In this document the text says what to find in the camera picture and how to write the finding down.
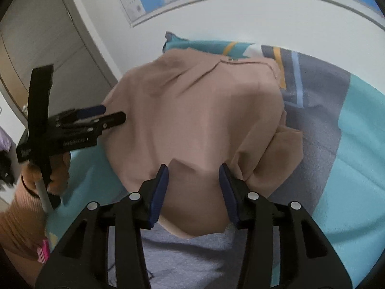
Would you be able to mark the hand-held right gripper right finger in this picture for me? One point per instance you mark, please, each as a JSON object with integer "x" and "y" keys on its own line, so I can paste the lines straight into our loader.
{"x": 227, "y": 192}

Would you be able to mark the person's left forearm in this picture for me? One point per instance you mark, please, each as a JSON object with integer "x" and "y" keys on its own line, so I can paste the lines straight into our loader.
{"x": 21, "y": 222}

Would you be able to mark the pink zip jacket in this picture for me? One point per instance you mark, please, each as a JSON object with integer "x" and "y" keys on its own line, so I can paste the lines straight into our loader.
{"x": 195, "y": 111}

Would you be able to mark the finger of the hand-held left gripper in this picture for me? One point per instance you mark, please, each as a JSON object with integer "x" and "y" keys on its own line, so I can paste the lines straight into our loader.
{"x": 111, "y": 119}
{"x": 90, "y": 110}

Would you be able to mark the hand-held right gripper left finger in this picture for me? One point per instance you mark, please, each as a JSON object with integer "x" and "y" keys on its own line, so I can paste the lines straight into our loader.
{"x": 159, "y": 192}

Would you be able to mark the person's left hand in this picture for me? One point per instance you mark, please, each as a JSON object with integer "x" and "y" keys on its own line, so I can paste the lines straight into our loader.
{"x": 58, "y": 174}

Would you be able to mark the grey wardrobe door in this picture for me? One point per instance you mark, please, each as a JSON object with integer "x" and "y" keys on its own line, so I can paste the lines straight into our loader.
{"x": 45, "y": 30}

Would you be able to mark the teal and grey patterned bedsheet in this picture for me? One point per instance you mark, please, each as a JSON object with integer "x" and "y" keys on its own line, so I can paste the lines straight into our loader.
{"x": 346, "y": 171}

